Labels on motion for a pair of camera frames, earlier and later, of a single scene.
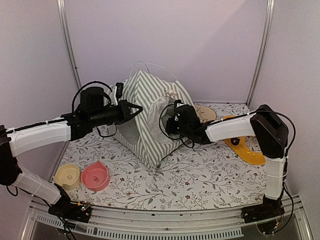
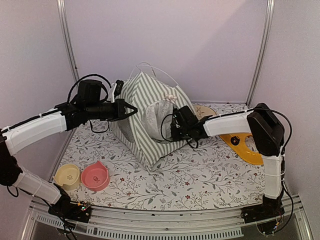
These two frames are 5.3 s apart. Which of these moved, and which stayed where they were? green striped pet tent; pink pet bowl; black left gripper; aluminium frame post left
Moved: black left gripper
Stayed: aluminium frame post left; green striped pet tent; pink pet bowl
